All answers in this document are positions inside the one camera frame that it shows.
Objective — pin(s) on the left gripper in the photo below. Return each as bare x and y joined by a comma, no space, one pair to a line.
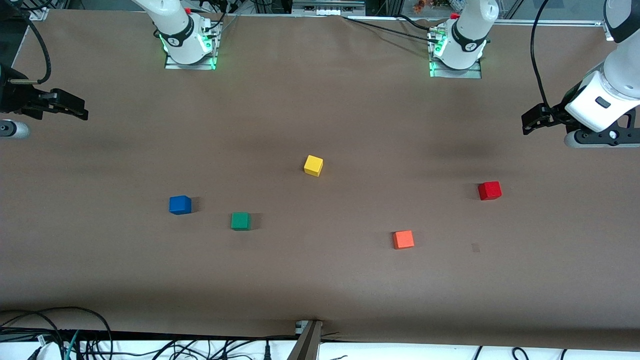
556,115

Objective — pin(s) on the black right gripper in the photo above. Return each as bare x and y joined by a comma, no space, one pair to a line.
15,97

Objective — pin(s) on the red wooden block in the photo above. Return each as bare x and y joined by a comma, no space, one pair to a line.
489,191

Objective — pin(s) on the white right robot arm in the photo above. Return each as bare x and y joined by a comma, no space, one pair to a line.
175,25

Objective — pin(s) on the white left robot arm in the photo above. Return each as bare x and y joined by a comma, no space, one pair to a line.
470,30

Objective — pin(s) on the blue wooden block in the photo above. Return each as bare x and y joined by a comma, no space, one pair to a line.
180,205

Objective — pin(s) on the orange wooden block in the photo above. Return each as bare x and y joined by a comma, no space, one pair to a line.
403,239

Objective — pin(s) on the green wooden block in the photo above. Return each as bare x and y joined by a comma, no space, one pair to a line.
240,221

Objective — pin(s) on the yellow wooden block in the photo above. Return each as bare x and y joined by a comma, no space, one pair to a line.
313,165

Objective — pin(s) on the table cover sheet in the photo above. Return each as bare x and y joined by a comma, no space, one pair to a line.
320,280

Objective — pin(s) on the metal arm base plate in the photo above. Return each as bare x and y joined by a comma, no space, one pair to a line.
190,66
457,74

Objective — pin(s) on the aluminium frame rail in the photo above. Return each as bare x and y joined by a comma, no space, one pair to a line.
327,7

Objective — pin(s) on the grey metal mount post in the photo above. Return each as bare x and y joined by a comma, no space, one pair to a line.
307,342

